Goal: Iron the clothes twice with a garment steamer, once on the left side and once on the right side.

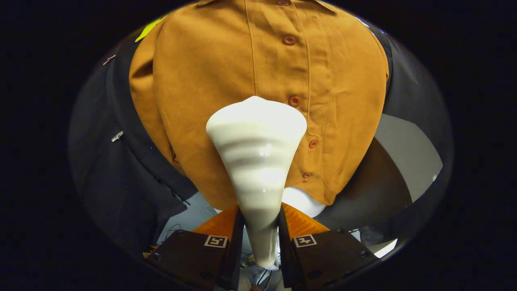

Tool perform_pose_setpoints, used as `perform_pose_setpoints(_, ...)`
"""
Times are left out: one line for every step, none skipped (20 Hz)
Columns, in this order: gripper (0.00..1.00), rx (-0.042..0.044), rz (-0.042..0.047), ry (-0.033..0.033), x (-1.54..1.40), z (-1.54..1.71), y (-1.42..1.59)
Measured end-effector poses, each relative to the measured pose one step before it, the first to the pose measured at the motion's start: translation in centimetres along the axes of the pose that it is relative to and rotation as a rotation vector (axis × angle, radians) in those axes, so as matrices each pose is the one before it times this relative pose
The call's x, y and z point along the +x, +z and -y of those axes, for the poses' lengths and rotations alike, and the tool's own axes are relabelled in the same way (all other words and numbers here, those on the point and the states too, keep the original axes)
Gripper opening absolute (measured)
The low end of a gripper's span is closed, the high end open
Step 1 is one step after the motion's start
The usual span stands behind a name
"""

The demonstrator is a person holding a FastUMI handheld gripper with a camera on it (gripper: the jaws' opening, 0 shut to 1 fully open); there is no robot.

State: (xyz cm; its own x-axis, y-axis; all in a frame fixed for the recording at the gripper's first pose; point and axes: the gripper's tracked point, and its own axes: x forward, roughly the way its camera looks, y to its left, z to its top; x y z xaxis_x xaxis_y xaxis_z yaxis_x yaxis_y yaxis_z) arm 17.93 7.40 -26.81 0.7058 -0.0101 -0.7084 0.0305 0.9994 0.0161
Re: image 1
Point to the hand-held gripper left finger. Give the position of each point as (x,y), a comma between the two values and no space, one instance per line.
(194,258)

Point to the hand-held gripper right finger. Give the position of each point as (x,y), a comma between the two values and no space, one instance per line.
(327,254)

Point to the white garment steamer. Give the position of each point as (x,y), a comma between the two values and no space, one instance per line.
(256,161)

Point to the brown button-up shirt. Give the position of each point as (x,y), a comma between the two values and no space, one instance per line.
(210,72)

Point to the white mannequin torso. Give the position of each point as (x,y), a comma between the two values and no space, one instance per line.
(303,202)

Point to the black backdrop cloth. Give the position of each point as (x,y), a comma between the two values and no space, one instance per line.
(121,182)

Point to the silver clip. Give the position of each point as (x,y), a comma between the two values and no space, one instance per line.
(117,136)

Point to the pink clip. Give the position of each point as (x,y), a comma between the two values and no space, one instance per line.
(109,60)

